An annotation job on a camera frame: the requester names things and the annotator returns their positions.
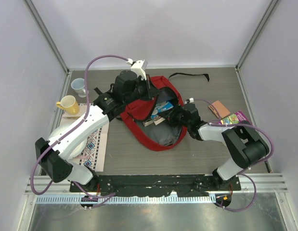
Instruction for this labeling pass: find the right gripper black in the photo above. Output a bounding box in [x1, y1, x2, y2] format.
[157, 104, 191, 128]

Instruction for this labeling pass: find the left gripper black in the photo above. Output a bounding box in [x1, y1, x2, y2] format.
[124, 74, 160, 105]

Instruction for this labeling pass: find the blue comic book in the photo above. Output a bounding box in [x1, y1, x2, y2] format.
[151, 101, 173, 120]

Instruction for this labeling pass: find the yellow paperback book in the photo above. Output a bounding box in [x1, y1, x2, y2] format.
[143, 117, 165, 127]

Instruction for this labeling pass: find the red backpack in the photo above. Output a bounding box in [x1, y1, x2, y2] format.
[93, 72, 210, 152]

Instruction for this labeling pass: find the purple treehouse book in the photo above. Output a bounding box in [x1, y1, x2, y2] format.
[217, 110, 249, 125]

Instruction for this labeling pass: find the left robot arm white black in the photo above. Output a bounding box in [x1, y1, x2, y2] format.
[35, 71, 159, 192]

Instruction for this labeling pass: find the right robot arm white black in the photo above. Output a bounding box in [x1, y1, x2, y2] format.
[158, 103, 273, 190]

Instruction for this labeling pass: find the light blue cup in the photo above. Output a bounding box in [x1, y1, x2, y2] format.
[71, 78, 86, 98]

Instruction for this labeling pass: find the yellow mug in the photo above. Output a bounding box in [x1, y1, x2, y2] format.
[56, 95, 79, 115]

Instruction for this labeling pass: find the patterned placemat cloth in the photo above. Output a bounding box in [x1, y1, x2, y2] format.
[59, 103, 109, 172]

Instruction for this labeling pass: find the white paper plate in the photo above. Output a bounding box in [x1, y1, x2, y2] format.
[48, 123, 87, 159]

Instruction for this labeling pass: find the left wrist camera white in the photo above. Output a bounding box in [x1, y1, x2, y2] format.
[126, 59, 147, 81]

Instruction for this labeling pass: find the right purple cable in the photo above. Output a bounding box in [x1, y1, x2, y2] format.
[189, 97, 275, 212]

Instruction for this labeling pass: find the purple cable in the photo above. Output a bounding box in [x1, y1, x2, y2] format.
[189, 97, 275, 212]
[30, 54, 134, 195]

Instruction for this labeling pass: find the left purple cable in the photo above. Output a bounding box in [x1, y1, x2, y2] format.
[30, 54, 134, 195]

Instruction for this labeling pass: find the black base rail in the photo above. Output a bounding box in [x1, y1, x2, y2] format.
[81, 174, 241, 197]

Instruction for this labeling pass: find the white cable duct strip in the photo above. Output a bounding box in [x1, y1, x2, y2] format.
[36, 194, 216, 205]

